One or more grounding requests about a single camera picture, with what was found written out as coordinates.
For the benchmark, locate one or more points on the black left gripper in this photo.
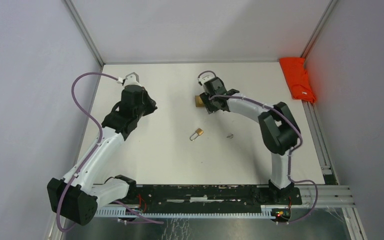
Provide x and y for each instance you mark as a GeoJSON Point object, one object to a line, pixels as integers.
{"type": "Point", "coordinates": [152, 103]}

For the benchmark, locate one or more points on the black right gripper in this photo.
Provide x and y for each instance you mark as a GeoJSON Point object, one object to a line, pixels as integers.
{"type": "Point", "coordinates": [209, 107]}

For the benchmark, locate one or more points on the large brass padlock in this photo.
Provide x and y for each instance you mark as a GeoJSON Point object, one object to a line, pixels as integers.
{"type": "Point", "coordinates": [198, 102]}

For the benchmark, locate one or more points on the small brass padlock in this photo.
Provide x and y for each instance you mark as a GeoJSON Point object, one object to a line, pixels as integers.
{"type": "Point", "coordinates": [197, 133]}

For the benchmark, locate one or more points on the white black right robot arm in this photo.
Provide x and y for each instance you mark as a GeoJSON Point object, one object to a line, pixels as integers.
{"type": "Point", "coordinates": [280, 132]}

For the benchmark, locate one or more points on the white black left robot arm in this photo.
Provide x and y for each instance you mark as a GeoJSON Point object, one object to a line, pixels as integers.
{"type": "Point", "coordinates": [74, 196]}

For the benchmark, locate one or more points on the orange folded cloth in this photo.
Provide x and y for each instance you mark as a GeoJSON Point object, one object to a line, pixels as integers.
{"type": "Point", "coordinates": [297, 79]}

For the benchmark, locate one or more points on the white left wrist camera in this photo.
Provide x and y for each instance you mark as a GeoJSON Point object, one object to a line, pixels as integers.
{"type": "Point", "coordinates": [130, 79]}

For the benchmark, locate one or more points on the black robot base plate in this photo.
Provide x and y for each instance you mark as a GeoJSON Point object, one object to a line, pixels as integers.
{"type": "Point", "coordinates": [206, 199]}

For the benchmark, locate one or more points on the left aluminium frame rail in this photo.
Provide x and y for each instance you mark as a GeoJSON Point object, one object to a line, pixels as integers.
{"type": "Point", "coordinates": [75, 15]}

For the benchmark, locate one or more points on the aluminium corner frame rail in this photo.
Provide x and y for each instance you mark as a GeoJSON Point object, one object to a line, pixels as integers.
{"type": "Point", "coordinates": [319, 28]}

